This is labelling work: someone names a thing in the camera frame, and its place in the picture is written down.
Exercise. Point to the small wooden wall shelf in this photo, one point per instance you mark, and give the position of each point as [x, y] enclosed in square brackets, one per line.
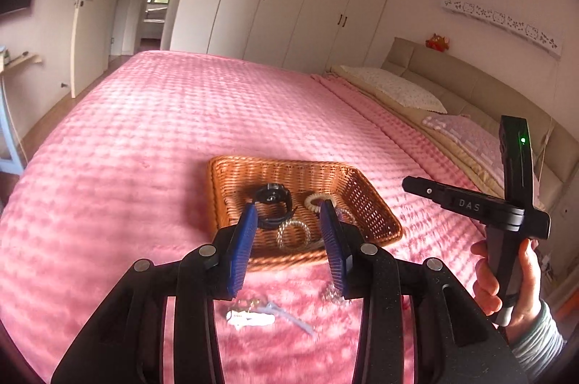
[21, 61]

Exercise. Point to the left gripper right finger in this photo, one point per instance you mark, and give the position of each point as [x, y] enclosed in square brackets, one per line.
[348, 255]

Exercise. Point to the white desk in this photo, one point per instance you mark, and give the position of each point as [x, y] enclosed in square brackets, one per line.
[14, 163]

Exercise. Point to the beige upholstered headboard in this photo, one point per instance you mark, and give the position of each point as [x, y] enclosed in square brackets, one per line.
[465, 90]

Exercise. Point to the grey striped sleeve forearm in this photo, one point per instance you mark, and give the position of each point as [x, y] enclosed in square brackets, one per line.
[540, 345]

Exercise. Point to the person's right hand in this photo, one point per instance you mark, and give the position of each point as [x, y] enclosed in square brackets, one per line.
[486, 289]

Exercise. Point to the red plush toy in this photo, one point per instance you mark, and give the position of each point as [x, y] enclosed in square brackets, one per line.
[438, 43]

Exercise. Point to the pink plush bedspread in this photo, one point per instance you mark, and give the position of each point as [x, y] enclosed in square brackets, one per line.
[124, 176]

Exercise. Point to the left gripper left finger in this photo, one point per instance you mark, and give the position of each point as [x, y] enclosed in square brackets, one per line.
[234, 245]

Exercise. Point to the black smart watch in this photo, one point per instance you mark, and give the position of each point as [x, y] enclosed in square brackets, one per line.
[272, 194]

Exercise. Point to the light blue hair clip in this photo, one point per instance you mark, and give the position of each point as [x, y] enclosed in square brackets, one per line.
[273, 309]

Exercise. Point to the pink patterned pillow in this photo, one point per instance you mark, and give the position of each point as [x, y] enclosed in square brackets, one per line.
[479, 144]

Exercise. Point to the crystal silver jewelry cluster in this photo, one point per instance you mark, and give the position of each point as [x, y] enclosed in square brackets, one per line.
[332, 295]

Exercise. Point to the white decorative wall shelf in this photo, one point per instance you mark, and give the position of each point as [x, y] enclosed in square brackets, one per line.
[533, 34]

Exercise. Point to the woven wicker basket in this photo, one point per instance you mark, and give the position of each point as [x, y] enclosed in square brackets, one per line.
[234, 180]

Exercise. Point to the white floral pillow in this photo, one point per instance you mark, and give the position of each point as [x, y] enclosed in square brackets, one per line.
[380, 82]

